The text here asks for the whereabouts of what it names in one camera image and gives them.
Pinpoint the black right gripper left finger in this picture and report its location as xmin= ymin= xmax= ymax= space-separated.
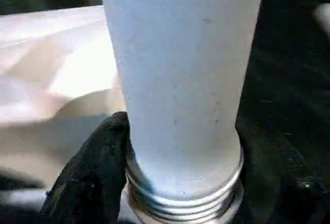
xmin=38 ymin=111 xmax=131 ymax=224

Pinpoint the black work mat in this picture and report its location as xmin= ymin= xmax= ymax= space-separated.
xmin=0 ymin=0 xmax=330 ymax=224

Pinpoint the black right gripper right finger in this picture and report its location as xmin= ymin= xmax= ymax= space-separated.
xmin=232 ymin=117 xmax=330 ymax=224

